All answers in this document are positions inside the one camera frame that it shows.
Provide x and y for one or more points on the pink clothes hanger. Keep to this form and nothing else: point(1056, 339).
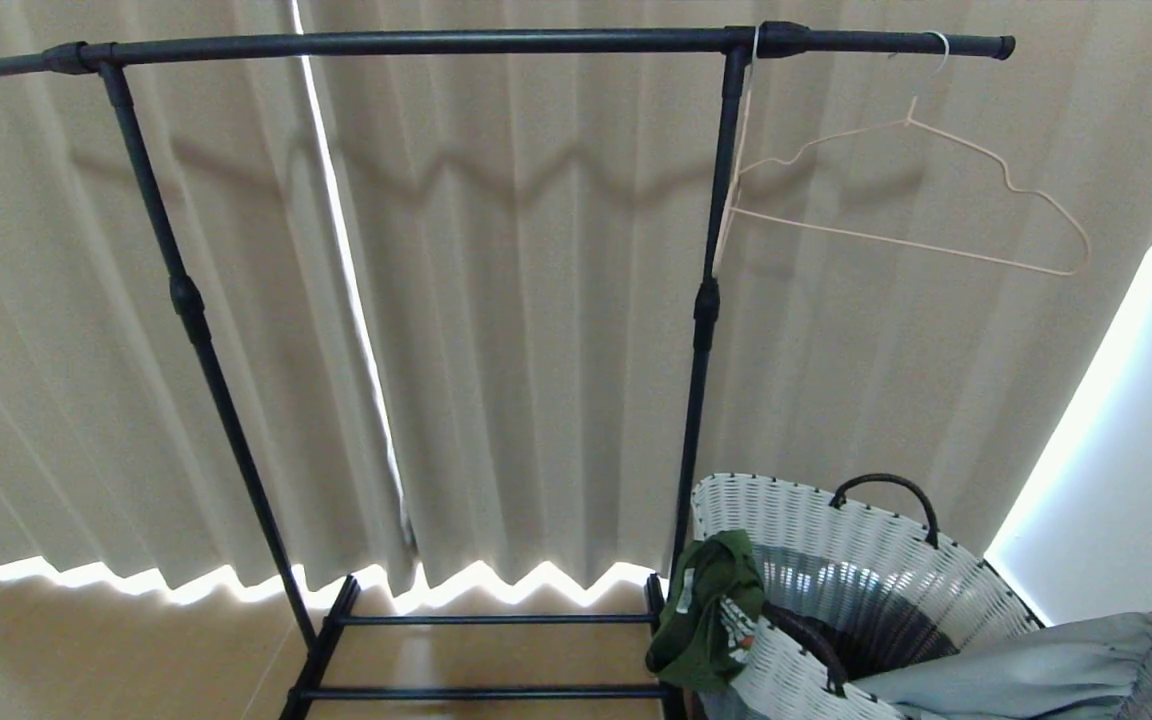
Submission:
point(907, 121)
point(728, 200)

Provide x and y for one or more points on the green t-shirt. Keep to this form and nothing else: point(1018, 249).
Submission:
point(716, 600)

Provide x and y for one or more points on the pale grey shorts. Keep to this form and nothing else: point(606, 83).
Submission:
point(1036, 670)

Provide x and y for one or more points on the white laundry basket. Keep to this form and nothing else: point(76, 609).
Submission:
point(816, 520)

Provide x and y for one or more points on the black clothes rack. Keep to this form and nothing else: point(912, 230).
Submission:
point(436, 43)

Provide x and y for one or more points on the beige curtain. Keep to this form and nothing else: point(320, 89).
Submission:
point(536, 300)

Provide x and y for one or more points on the window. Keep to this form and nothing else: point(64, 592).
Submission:
point(1136, 480)

